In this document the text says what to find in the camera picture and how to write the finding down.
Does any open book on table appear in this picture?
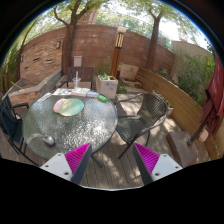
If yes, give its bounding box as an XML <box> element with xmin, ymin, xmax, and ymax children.
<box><xmin>54</xmin><ymin>87</ymin><xmax>89</xmax><ymax>97</ymax></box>

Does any black chair left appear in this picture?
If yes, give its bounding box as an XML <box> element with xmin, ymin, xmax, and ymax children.
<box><xmin>0</xmin><ymin>95</ymin><xmax>37</xmax><ymax>165</ymax></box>

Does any green bottle lying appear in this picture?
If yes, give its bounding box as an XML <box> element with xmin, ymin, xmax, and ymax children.
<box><xmin>97</xmin><ymin>95</ymin><xmax>108</xmax><ymax>102</ymax></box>

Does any stone umbrella base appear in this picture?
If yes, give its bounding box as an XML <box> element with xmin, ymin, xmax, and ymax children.
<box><xmin>166</xmin><ymin>118</ymin><xmax>209</xmax><ymax>169</ymax></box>

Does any right tree trunk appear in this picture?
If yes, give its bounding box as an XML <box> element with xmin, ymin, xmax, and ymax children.
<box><xmin>146</xmin><ymin>8</ymin><xmax>163</xmax><ymax>70</ymax></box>

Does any tree trunk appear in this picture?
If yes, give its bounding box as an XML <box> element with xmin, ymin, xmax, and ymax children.
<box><xmin>146</xmin><ymin>8</ymin><xmax>163</xmax><ymax>70</ymax></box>
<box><xmin>53</xmin><ymin>0</ymin><xmax>101</xmax><ymax>74</ymax></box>

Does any white square planter box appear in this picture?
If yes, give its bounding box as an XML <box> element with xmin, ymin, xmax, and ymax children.
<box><xmin>96</xmin><ymin>75</ymin><xmax>118</xmax><ymax>99</ymax></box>

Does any wooden curved bench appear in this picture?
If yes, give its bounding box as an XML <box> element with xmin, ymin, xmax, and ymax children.
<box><xmin>135</xmin><ymin>67</ymin><xmax>218</xmax><ymax>160</ymax></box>

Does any grey computer mouse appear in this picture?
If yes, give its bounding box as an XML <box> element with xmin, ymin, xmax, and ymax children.
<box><xmin>42</xmin><ymin>135</ymin><xmax>55</xmax><ymax>146</ymax></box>

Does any dark wicker chair right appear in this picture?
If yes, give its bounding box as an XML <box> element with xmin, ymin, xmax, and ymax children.
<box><xmin>114</xmin><ymin>92</ymin><xmax>168</xmax><ymax>158</ymax></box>

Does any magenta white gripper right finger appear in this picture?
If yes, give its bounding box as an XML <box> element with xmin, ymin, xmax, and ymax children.
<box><xmin>133</xmin><ymin>143</ymin><xmax>182</xmax><ymax>185</ymax></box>

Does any dark wooden chair back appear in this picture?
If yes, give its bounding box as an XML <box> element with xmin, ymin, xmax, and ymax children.
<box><xmin>67</xmin><ymin>67</ymin><xmax>94</xmax><ymax>83</ymax></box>

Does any round glass patio table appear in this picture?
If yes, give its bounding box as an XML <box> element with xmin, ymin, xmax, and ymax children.
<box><xmin>23</xmin><ymin>93</ymin><xmax>118</xmax><ymax>160</ymax></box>

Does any plastic cup with straw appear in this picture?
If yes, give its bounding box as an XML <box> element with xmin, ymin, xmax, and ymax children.
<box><xmin>72</xmin><ymin>71</ymin><xmax>81</xmax><ymax>88</ymax></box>

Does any folded red patio umbrella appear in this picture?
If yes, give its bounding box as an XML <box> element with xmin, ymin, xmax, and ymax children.
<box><xmin>200</xmin><ymin>56</ymin><xmax>224</xmax><ymax>133</ymax></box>

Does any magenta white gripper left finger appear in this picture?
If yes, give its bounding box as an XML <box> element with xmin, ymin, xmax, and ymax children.
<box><xmin>41</xmin><ymin>143</ymin><xmax>92</xmax><ymax>184</ymax></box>

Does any wooden garden lamp post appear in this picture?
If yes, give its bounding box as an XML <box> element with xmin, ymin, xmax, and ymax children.
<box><xmin>110</xmin><ymin>26</ymin><xmax>126</xmax><ymax>77</ymax></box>

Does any left tree trunk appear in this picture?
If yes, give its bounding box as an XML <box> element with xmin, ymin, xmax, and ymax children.
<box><xmin>53</xmin><ymin>0</ymin><xmax>101</xmax><ymax>74</ymax></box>

